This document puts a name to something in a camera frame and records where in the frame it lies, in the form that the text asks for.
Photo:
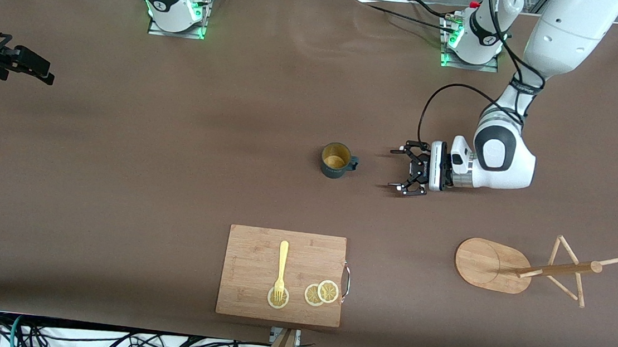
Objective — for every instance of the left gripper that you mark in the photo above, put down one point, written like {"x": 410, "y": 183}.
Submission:
{"x": 420, "y": 171}

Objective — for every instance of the wooden cup rack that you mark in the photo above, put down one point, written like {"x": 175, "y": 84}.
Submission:
{"x": 485, "y": 264}

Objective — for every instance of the lemon slice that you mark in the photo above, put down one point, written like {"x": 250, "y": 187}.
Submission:
{"x": 310, "y": 295}
{"x": 328, "y": 291}
{"x": 284, "y": 300}

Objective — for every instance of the yellow plastic fork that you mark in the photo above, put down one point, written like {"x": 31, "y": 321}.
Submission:
{"x": 282, "y": 260}

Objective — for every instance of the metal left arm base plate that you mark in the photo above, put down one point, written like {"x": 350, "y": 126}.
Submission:
{"x": 486, "y": 69}

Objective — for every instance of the wooden cutting board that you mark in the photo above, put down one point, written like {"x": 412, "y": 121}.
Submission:
{"x": 251, "y": 258}

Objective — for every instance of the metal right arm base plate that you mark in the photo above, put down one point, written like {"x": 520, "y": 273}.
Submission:
{"x": 176, "y": 34}

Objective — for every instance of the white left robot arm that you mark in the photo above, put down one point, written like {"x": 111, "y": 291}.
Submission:
{"x": 503, "y": 157}

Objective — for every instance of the brown table cover sheet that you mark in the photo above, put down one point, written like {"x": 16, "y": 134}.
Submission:
{"x": 234, "y": 133}

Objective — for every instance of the teal ribbed mug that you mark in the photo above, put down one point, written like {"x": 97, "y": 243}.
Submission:
{"x": 337, "y": 172}

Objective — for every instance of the metal post bracket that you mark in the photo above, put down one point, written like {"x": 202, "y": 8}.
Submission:
{"x": 297, "y": 337}

